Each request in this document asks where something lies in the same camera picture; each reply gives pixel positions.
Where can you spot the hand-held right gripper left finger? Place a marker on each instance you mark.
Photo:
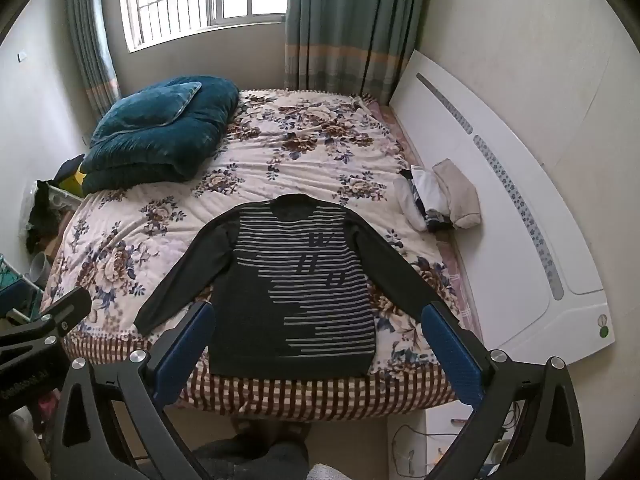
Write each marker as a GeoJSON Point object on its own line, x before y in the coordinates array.
{"type": "Point", "coordinates": [182, 355]}

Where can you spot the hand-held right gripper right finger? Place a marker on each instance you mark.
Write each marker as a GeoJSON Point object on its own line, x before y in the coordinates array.
{"type": "Point", "coordinates": [452, 355]}

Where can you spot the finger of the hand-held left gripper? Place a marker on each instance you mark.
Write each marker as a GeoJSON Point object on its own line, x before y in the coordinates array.
{"type": "Point", "coordinates": [60, 315]}

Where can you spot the dark striped sweater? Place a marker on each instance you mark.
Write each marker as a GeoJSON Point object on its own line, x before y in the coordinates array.
{"type": "Point", "coordinates": [260, 330]}

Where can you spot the pile of folded clothes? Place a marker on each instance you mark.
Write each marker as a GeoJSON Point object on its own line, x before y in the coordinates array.
{"type": "Point", "coordinates": [425, 182]}

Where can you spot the grey pipe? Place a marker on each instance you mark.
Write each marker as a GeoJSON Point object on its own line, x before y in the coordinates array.
{"type": "Point", "coordinates": [39, 267]}

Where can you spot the teal basket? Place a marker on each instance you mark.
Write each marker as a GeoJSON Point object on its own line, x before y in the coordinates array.
{"type": "Point", "coordinates": [15, 285]}

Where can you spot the white nightstand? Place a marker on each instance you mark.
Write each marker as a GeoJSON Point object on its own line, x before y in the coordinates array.
{"type": "Point", "coordinates": [450, 435]}

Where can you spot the black cloth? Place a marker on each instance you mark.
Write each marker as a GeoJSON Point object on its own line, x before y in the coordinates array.
{"type": "Point", "coordinates": [42, 215]}

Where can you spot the white headboard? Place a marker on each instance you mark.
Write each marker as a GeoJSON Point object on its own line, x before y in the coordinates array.
{"type": "Point", "coordinates": [500, 260]}

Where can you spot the white rack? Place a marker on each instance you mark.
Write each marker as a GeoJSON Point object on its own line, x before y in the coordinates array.
{"type": "Point", "coordinates": [62, 197]}

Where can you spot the person's dark trousers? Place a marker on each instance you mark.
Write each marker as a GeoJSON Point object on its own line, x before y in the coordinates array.
{"type": "Point", "coordinates": [260, 462]}

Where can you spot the dark patterned folded garment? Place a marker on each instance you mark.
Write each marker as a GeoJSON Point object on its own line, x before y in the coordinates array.
{"type": "Point", "coordinates": [436, 218]}

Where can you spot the beige folded garment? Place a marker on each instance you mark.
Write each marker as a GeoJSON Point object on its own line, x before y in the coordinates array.
{"type": "Point", "coordinates": [457, 195]}

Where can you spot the teal folded quilt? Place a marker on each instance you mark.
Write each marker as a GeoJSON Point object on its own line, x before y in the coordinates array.
{"type": "Point", "coordinates": [165, 145]}

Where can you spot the teal pillow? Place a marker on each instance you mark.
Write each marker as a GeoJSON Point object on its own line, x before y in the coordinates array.
{"type": "Point", "coordinates": [145, 105]}

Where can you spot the floral blanket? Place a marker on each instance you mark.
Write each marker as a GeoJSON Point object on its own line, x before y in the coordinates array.
{"type": "Point", "coordinates": [300, 160]}

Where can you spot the narrow green curtain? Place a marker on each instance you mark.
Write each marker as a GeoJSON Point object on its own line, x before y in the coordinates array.
{"type": "Point", "coordinates": [92, 50]}

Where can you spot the wide green curtain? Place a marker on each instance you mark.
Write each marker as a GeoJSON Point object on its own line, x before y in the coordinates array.
{"type": "Point", "coordinates": [340, 25]}

